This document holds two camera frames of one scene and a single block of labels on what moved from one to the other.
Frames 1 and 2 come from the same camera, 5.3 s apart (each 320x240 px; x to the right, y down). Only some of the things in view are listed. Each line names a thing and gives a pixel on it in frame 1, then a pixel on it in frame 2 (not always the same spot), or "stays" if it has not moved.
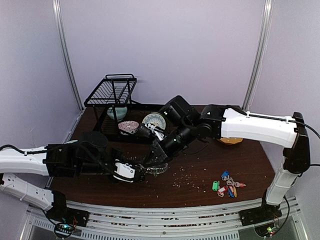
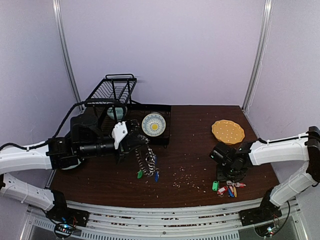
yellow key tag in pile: [235, 192] stays
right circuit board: [266, 231] stays
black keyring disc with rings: [157, 170] -> [151, 168]
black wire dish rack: [116, 117] stays
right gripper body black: [157, 154] -> [225, 175]
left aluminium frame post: [59, 18] stays
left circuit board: [62, 230] stays
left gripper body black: [118, 153] -> [123, 151]
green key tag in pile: [215, 185] stays
